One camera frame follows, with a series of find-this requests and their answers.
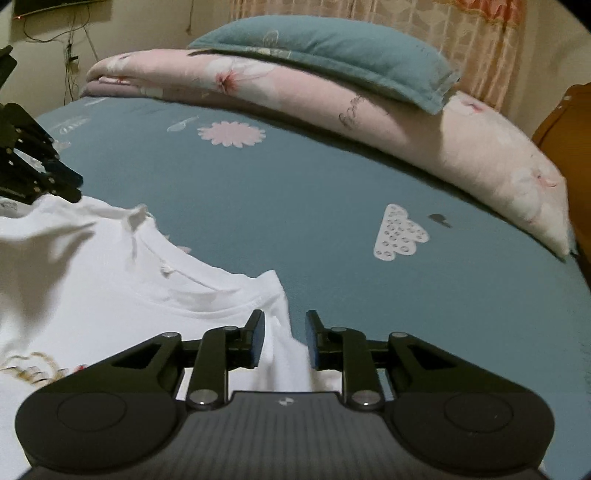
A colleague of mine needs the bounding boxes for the white long-sleeve shirt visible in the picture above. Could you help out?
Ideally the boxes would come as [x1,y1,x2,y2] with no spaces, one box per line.
[1,195,341,479]

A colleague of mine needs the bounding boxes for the teal floral bed sheet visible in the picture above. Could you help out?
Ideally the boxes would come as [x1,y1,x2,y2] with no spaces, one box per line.
[40,98,590,479]

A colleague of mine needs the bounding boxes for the pink floral folded quilt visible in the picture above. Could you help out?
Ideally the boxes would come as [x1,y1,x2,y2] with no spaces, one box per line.
[83,49,573,257]

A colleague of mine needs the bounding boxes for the wooden headboard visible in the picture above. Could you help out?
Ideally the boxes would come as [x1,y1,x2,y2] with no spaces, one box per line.
[533,83,591,283]

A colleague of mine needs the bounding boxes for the teal pillow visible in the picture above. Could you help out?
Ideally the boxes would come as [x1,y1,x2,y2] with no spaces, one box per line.
[188,15,461,114]

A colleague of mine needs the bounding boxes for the patterned curtain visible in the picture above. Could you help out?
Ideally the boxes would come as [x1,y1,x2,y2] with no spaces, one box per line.
[229,0,526,111]

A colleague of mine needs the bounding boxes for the hanging black cables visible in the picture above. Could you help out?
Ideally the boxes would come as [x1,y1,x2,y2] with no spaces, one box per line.
[20,11,100,105]

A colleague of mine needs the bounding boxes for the wall-mounted black television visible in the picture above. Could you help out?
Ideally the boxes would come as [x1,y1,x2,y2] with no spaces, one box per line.
[12,0,112,20]

